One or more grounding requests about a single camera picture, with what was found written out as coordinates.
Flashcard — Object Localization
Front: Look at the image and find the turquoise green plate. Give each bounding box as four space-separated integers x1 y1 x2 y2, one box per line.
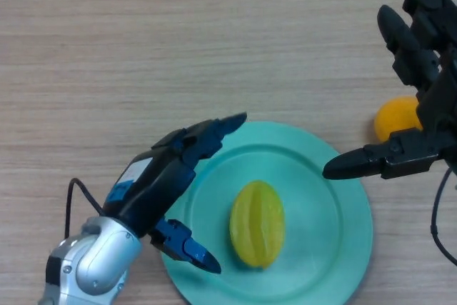
159 121 373 305

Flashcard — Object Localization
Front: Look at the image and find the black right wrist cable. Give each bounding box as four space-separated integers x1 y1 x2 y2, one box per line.
430 167 457 265

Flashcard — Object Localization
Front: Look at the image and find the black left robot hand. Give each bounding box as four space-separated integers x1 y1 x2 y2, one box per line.
101 111 248 276

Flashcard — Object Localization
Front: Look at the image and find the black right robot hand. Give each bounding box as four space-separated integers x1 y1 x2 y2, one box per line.
321 0 457 181

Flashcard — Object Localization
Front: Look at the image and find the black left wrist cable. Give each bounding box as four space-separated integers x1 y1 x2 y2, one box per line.
64 178 104 240

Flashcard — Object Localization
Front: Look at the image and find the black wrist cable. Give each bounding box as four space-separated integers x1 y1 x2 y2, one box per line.
64 178 104 240
430 167 457 265

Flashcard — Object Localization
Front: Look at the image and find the yellow starfruit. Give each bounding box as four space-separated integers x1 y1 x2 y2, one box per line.
229 180 286 269

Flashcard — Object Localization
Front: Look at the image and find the orange round fruit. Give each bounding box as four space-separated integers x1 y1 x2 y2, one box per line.
373 96 424 143

